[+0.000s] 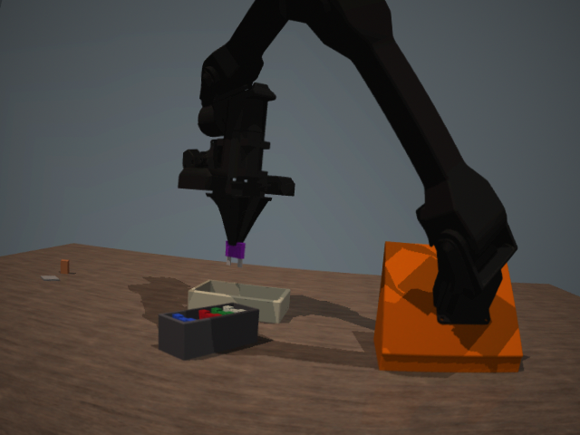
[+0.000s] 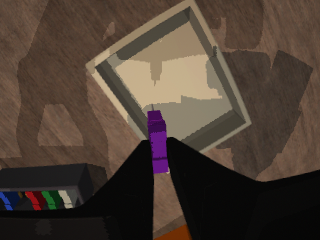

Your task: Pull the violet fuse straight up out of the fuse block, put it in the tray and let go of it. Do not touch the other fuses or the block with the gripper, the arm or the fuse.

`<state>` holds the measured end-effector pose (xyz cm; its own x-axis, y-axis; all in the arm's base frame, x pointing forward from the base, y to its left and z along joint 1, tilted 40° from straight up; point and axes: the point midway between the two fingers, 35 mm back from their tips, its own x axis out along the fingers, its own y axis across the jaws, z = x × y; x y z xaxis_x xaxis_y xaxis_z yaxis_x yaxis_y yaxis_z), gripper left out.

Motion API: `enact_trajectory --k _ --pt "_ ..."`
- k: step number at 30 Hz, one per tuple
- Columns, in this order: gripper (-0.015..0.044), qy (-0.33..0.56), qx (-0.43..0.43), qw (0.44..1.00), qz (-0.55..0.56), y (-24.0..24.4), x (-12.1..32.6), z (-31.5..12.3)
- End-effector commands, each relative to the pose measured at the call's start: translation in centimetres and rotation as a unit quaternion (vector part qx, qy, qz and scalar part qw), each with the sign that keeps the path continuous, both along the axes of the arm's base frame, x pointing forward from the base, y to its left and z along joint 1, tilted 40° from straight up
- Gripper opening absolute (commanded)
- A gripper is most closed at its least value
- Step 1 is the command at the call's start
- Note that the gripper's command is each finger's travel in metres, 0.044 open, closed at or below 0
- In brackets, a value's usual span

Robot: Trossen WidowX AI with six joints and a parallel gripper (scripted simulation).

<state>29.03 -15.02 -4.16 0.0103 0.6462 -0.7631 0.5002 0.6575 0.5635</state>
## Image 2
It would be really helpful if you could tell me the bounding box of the red fuse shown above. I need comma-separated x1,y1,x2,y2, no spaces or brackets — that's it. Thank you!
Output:
25,191,47,211

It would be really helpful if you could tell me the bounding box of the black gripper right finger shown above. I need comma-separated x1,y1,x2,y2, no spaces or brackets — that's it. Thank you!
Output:
167,137,320,240

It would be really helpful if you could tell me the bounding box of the dark grey fuse block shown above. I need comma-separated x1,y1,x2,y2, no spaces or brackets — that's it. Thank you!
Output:
0,163,95,211

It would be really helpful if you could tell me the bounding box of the blue fuse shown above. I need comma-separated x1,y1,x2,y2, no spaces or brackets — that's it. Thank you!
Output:
0,191,20,211

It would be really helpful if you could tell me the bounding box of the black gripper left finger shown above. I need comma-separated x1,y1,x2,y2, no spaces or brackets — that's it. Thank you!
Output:
0,140,153,240

